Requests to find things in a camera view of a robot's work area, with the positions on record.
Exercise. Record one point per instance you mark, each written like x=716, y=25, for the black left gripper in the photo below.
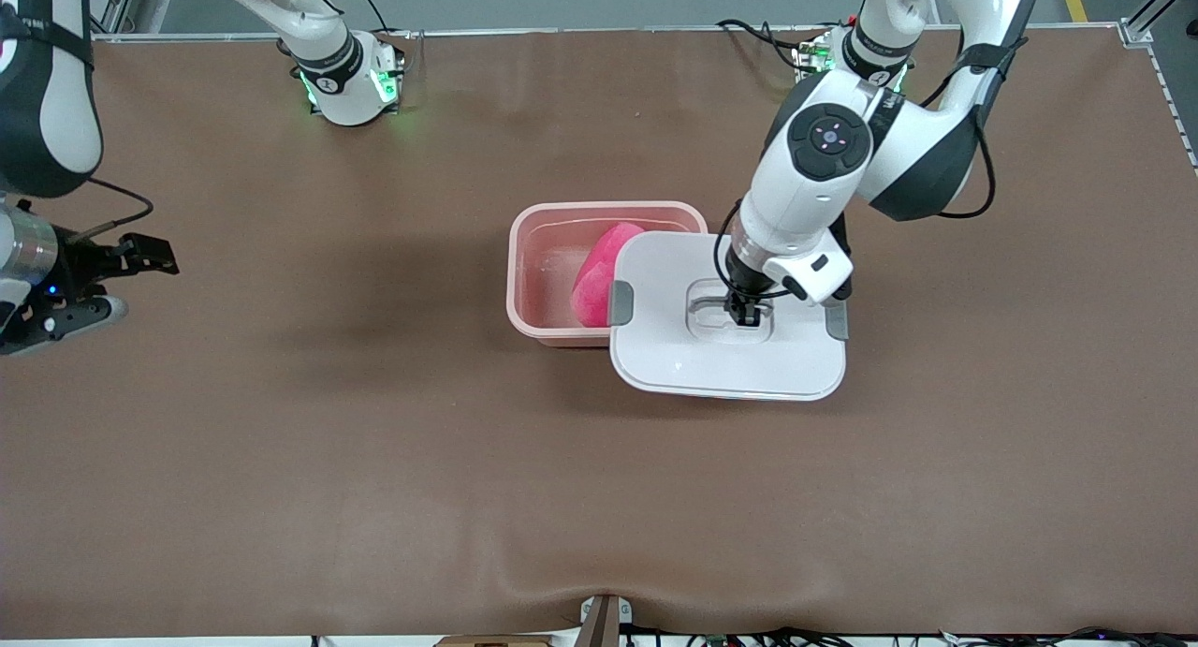
x=740, y=283

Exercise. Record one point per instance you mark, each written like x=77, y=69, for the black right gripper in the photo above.
x=86, y=261

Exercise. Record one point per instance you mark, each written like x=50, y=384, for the white box lid grey clasps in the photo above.
x=711, y=357

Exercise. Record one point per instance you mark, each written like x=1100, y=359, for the pink plush toy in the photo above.
x=604, y=277

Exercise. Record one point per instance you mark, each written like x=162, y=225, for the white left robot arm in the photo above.
x=842, y=160

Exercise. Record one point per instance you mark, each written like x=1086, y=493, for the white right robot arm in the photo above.
x=47, y=95

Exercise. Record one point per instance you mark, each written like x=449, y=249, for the pink plastic box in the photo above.
x=543, y=272

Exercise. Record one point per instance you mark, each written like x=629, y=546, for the brown table mat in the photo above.
x=599, y=488

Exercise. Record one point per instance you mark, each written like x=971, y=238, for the brown cardboard piece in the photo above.
x=491, y=641

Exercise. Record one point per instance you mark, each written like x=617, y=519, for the aluminium frame profile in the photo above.
x=1134, y=34
x=122, y=1

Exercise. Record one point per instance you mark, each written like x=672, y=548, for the metal clamp bracket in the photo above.
x=604, y=619

